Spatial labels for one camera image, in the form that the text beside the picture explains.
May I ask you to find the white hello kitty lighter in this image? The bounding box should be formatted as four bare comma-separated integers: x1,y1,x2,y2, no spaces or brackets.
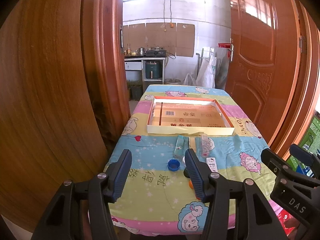
206,157,218,172

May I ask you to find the large orange bottle cap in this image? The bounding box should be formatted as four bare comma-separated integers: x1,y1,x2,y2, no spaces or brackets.
189,180,194,189

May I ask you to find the clear glitter lighter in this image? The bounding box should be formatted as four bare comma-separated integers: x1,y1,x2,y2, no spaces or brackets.
201,134,210,158

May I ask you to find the blue bottle cap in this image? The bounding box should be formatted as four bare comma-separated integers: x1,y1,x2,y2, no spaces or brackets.
168,159,180,172

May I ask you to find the gold rectangular lighter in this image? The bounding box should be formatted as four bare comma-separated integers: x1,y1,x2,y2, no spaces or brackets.
189,137,196,153

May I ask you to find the teal floral lighter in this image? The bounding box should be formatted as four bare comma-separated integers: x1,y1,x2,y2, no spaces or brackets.
173,135,184,159

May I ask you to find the black bottle cap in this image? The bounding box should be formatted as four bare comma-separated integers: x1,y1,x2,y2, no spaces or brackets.
183,169,190,178

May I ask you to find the right hand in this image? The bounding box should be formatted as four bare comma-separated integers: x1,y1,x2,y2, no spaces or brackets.
284,217,300,234

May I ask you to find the cartoon sheep tablecloth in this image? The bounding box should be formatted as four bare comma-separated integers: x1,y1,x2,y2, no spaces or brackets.
110,85,275,236

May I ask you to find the open wooden door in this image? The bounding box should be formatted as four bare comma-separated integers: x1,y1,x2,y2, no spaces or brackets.
226,0,319,159

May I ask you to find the left wooden door panel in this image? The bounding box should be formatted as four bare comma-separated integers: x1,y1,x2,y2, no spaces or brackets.
1,0,130,231

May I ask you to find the white plastic sack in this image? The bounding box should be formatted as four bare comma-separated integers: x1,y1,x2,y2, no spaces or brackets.
196,55,217,88

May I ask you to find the orange rimmed cardboard tray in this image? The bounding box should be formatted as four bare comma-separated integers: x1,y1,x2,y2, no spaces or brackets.
146,96,235,136

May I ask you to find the potted green plant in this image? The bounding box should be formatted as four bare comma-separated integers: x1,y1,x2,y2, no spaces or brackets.
127,80,143,101

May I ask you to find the white kitchen counter cabinet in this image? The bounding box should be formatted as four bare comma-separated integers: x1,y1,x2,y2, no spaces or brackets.
124,56,165,91

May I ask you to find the green air fryer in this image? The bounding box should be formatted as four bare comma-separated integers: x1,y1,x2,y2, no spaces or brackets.
145,61,162,79

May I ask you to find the black gas stove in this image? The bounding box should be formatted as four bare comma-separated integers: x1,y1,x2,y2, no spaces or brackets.
144,47,167,57

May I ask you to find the cardboard wall sheet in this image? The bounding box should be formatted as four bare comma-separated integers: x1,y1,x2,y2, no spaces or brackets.
123,23,195,57

